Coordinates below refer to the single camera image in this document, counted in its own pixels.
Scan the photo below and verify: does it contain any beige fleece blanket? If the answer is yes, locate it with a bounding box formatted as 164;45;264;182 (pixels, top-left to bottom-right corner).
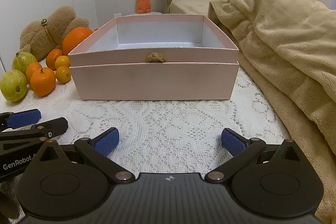
208;0;336;224

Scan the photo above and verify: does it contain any pink cardboard box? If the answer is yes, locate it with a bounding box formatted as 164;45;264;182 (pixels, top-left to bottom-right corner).
68;13;240;101

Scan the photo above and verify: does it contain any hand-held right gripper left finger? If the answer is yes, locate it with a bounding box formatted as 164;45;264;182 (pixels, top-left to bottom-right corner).
34;127;135;184

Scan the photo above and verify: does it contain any green guava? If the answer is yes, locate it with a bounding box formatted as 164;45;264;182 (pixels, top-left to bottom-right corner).
0;70;28;103
13;52;39;76

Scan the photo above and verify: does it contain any brown plush bear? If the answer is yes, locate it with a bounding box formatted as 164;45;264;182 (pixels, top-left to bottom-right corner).
20;6;91;62

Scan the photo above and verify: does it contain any round white side table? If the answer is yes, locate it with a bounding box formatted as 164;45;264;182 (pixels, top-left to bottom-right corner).
125;11;163;17

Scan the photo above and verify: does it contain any orange toy figure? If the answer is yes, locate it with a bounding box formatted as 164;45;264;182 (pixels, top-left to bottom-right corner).
136;0;152;14

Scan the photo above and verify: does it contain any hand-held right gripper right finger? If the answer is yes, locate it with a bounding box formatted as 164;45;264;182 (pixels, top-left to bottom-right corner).
205;128;305;184

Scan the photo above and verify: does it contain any beige pillow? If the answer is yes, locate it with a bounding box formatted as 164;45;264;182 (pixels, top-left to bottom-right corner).
168;0;226;14

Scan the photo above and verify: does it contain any large orange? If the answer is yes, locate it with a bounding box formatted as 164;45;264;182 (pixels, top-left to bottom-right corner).
62;27;94;56

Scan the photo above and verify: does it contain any small yellow-orange citrus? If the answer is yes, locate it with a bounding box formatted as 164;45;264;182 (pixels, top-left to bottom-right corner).
55;66;72;83
55;55;71;70

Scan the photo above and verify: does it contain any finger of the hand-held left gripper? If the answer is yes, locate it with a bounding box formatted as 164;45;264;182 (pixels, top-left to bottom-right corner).
0;117;69;143
0;109;42;132

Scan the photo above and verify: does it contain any orange mandarin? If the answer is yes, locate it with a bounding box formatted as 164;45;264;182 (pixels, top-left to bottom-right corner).
25;62;42;84
30;68;56;97
46;48;63;71

